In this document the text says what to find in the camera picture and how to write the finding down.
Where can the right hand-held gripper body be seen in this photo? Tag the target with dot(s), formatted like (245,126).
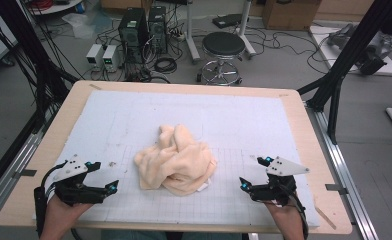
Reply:
(277,186)

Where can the clear plastic bag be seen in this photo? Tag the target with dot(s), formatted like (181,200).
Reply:
(79,25)

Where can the white power supply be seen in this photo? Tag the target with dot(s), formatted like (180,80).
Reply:
(94,55)
(110,56)

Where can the small black computer tower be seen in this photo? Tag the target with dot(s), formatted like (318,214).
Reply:
(157,28)

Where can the person's left hand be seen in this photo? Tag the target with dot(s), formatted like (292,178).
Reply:
(60,216)

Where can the white power strip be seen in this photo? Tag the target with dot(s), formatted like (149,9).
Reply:
(180,36)

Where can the person's right hand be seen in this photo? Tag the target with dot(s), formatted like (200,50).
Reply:
(285,220)

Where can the large black computer tower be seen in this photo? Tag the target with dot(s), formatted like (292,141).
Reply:
(132,33)

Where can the aluminium rail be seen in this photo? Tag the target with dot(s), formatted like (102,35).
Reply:
(17,160)
(337,166)

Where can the tan tape strip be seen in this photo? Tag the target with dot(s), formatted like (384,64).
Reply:
(325,218)

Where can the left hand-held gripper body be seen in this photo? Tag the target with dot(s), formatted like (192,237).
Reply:
(74,193)

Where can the white floor board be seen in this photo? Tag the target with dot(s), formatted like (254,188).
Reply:
(324,46)

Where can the round white table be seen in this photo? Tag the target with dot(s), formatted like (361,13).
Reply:
(57,7)

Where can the white stand leg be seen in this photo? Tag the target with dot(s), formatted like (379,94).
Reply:
(245,30)
(191,40)

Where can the cream towel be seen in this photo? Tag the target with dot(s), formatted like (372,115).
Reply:
(177,163)

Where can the black frame post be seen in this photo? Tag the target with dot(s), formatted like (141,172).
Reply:
(20,36)
(350,50)

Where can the cardboard box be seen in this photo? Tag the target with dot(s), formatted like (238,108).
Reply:
(290,15)

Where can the black round stool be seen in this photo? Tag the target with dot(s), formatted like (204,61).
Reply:
(223,43)

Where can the black flat device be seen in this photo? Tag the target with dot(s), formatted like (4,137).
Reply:
(227,20)

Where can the white grid mat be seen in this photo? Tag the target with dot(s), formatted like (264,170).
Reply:
(150,116)

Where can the grey metal bracket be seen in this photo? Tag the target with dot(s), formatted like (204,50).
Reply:
(25,173)
(335,188)

